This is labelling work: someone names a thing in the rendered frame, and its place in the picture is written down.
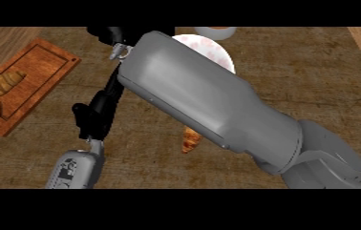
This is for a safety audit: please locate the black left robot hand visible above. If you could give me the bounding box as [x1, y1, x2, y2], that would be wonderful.
[70, 62, 125, 142]

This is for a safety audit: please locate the white bowl with pink pattern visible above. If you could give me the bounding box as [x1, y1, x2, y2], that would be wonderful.
[170, 33, 236, 74]

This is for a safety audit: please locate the pale grey round container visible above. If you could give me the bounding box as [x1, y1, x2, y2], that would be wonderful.
[192, 27, 238, 41]

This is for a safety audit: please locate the golden brown croissant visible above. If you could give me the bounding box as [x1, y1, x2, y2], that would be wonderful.
[0, 70, 28, 97]
[180, 125, 204, 155]

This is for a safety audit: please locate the brown wooden cutting board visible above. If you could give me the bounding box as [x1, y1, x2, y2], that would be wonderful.
[0, 37, 81, 138]

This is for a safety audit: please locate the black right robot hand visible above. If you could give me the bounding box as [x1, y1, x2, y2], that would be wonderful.
[85, 27, 175, 48]

